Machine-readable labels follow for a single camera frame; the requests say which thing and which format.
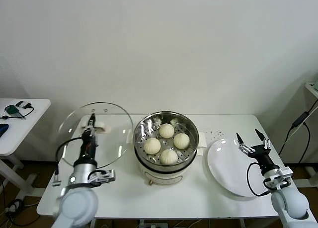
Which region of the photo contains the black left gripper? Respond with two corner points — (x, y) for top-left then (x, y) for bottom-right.
(79, 114), (99, 164)

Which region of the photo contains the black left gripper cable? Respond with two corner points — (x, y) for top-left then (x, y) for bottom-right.
(52, 136), (84, 187)

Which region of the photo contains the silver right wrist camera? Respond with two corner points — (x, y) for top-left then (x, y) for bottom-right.
(263, 166), (294, 190)

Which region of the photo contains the thin white cable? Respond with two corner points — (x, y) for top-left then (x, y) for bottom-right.
(285, 105), (315, 143)

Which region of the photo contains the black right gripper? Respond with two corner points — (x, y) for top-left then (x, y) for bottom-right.
(236, 128), (281, 176)

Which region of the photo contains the white round plate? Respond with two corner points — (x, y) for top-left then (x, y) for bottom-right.
(207, 138), (272, 197)

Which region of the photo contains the blue object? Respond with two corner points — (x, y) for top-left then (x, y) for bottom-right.
(0, 123), (10, 139)

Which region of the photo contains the black connector cable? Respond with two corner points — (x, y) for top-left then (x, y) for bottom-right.
(0, 102), (35, 120)

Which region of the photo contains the round glass pot lid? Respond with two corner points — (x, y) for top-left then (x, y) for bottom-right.
(57, 101), (134, 169)

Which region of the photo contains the white electric cooker pot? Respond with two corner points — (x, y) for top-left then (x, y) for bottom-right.
(126, 128), (207, 186)

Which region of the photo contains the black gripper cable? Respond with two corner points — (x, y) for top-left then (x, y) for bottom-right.
(52, 136), (84, 187)
(246, 162), (271, 198)

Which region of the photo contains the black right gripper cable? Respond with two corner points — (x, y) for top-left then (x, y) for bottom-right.
(246, 162), (271, 198)

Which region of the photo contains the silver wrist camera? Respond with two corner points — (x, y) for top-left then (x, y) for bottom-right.
(89, 168), (117, 187)
(263, 166), (294, 190)

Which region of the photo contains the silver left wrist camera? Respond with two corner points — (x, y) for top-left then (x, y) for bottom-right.
(89, 168), (117, 187)

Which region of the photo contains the black floor cable bundle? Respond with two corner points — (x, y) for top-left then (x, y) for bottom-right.
(4, 198), (25, 220)

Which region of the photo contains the perforated steel steamer basket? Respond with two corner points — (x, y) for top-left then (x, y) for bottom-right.
(133, 110), (200, 168)

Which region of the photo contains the white steamed baozi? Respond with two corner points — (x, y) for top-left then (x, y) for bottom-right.
(160, 149), (179, 166)
(159, 123), (175, 139)
(173, 133), (191, 150)
(144, 138), (161, 155)

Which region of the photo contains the white side table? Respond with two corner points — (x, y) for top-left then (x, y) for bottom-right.
(0, 98), (52, 198)

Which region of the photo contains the floor power strip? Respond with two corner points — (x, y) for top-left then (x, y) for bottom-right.
(139, 221), (169, 228)

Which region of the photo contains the green hex key set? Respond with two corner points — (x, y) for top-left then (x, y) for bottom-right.
(4, 104), (27, 121)

